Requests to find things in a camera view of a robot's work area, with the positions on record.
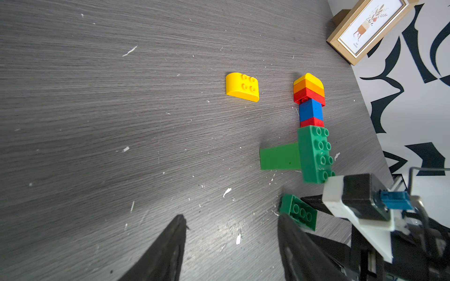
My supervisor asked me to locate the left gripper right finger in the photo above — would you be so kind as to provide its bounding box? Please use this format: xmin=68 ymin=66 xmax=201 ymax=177
xmin=278 ymin=214 xmax=347 ymax=281

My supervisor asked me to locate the wooden framed picture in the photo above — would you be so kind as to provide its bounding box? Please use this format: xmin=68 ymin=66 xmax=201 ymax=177
xmin=327 ymin=0 xmax=418 ymax=66

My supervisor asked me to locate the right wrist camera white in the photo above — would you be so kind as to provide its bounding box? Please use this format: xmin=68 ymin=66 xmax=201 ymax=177
xmin=322 ymin=173 xmax=414 ymax=263

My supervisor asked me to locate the dark green long lego brick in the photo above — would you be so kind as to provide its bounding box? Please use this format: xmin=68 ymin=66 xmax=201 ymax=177
xmin=297 ymin=126 xmax=336 ymax=184

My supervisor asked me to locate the orange lego brick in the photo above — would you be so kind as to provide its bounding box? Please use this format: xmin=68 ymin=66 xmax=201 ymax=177
xmin=293 ymin=80 xmax=325 ymax=97

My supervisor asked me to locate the red square lego brick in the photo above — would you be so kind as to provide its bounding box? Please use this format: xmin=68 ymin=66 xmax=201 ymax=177
xmin=300 ymin=117 xmax=324 ymax=128

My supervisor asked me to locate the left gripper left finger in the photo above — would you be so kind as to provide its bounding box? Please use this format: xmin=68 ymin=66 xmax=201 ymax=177
xmin=120 ymin=214 xmax=188 ymax=281

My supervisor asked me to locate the light green square lego brick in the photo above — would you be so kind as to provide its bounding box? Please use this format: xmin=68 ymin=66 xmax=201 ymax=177
xmin=260 ymin=142 xmax=302 ymax=170

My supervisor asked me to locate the dark green wide lego brick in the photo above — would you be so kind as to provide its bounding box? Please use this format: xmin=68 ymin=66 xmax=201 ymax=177
xmin=279 ymin=194 xmax=318 ymax=231

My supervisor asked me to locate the red long lego brick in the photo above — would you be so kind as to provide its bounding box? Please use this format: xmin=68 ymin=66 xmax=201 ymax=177
xmin=294 ymin=88 xmax=326 ymax=107

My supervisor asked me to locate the yellow curved lego brick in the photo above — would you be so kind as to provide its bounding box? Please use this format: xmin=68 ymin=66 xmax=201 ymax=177
xmin=226 ymin=73 xmax=260 ymax=103
xmin=293 ymin=73 xmax=324 ymax=89

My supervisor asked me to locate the blue square lego brick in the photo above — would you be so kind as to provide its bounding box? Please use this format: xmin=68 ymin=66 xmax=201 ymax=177
xmin=299 ymin=100 xmax=323 ymax=122

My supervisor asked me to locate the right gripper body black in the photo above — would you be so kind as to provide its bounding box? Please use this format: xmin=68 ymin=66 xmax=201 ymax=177
xmin=300 ymin=194 xmax=450 ymax=281

